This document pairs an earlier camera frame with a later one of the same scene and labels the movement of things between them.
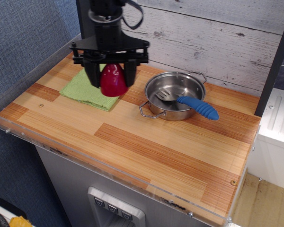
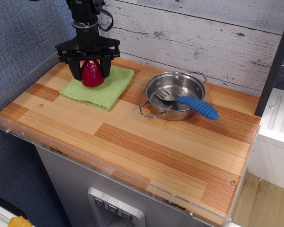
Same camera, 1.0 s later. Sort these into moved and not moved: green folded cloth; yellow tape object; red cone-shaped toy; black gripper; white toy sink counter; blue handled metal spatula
Moved: black gripper; red cone-shaped toy
Not moved: green folded cloth; yellow tape object; blue handled metal spatula; white toy sink counter
